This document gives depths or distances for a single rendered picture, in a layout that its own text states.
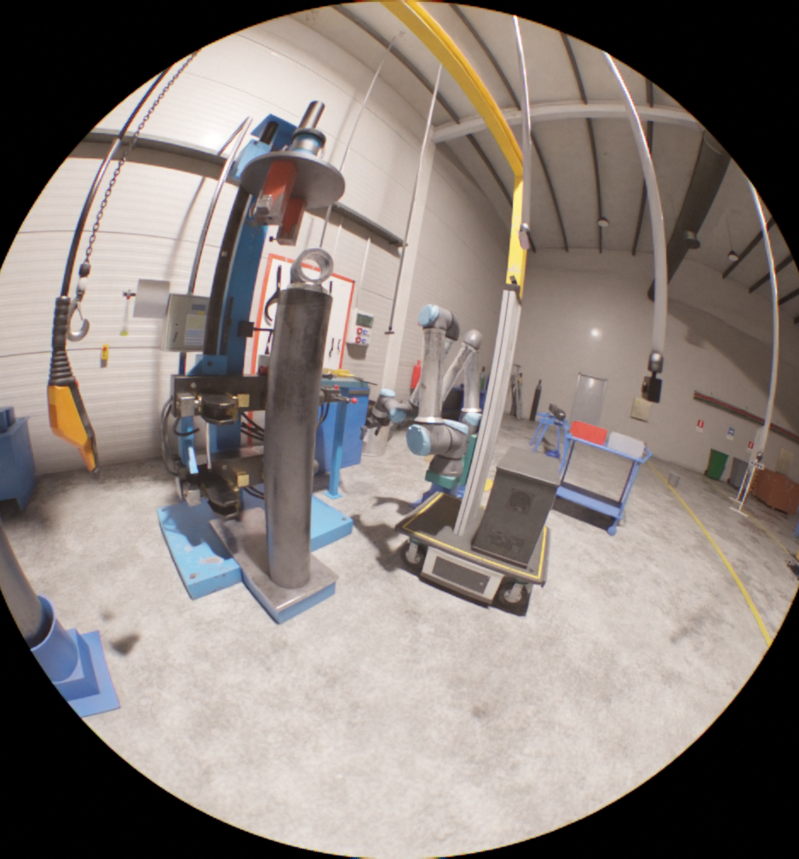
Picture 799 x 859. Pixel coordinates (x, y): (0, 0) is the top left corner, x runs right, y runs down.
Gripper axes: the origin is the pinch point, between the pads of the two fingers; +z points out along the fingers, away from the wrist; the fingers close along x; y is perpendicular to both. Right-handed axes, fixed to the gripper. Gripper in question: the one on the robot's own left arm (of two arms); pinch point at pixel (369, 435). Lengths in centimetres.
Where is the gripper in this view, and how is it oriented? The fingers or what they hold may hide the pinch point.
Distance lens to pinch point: 187.0
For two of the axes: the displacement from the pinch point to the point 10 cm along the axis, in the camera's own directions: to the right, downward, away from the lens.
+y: -6.7, -6.2, 4.1
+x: -6.4, 2.0, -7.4
